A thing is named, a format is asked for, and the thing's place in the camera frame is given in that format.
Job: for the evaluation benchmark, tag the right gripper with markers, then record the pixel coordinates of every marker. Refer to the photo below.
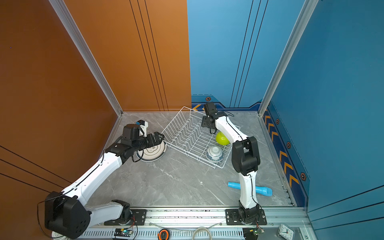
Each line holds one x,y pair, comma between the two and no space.
204,122

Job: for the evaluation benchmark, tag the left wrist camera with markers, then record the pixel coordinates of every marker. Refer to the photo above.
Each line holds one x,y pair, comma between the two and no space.
143,125

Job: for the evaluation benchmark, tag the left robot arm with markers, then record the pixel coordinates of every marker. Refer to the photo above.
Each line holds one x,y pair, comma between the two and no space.
67,214

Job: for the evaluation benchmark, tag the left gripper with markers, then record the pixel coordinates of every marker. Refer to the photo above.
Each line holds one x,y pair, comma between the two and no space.
157,140

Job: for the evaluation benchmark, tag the white alarm clock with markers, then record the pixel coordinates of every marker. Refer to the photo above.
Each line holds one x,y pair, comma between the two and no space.
285,232

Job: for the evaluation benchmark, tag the light blue cylinder tube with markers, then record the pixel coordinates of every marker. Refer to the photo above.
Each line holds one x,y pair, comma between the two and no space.
265,191

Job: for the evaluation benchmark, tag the green circuit board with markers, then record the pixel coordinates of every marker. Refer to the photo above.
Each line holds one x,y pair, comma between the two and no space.
123,233

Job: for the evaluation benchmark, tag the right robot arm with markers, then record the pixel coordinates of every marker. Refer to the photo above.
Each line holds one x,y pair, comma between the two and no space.
245,159

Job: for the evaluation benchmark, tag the white wire dish rack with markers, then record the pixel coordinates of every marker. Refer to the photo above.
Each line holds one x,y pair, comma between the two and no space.
185,134

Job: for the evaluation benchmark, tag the blue white porcelain bowl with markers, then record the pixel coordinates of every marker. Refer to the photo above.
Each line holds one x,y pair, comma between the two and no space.
214,154

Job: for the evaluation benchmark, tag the lime green bowl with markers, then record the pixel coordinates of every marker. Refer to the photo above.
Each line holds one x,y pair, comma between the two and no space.
221,139

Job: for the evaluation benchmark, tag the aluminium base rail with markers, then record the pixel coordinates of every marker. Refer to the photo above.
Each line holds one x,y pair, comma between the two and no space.
207,223

